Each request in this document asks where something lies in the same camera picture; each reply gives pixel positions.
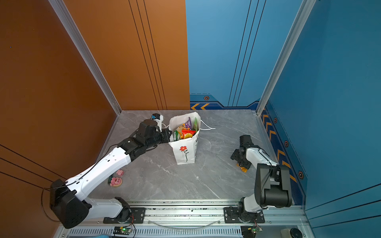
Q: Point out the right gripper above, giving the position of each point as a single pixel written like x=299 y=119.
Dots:
x=234 y=155

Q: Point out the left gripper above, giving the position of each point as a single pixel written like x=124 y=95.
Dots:
x=166 y=137

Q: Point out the small orange snack packet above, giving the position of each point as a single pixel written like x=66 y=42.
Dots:
x=243 y=169

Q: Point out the red yellow snack packet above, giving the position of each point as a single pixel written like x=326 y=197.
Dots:
x=187 y=134

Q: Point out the white paper bag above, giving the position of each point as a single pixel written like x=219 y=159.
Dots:
x=185 y=149

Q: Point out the purple snack packet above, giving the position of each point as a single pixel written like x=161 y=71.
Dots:
x=188 y=124

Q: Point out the green snack bag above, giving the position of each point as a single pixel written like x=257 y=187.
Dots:
x=195 y=125

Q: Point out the green white snack packet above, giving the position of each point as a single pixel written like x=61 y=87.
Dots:
x=177 y=135

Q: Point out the yellow orange snack packet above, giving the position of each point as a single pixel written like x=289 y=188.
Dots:
x=180 y=129

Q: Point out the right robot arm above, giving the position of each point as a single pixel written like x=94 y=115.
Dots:
x=272 y=182

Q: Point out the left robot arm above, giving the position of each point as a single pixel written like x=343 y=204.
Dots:
x=69 y=199

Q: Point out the small pink block toy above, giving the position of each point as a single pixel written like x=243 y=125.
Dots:
x=120 y=172

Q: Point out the pink pig toy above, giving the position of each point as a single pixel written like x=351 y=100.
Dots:
x=115 y=181

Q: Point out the green circuit board right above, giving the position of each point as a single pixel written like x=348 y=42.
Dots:
x=250 y=231

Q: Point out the green circuit board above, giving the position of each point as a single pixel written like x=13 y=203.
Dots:
x=250 y=231
x=123 y=231

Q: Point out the black round knob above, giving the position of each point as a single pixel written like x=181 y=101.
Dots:
x=296 y=233

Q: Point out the green circuit board left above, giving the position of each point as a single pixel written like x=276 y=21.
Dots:
x=123 y=231

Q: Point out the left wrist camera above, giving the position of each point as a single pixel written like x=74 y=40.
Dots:
x=159 y=119

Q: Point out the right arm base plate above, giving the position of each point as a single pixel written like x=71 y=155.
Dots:
x=232 y=215

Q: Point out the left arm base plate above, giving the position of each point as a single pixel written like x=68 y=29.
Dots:
x=131 y=214

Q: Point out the aluminium frame rail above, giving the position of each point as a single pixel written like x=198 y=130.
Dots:
x=201 y=218

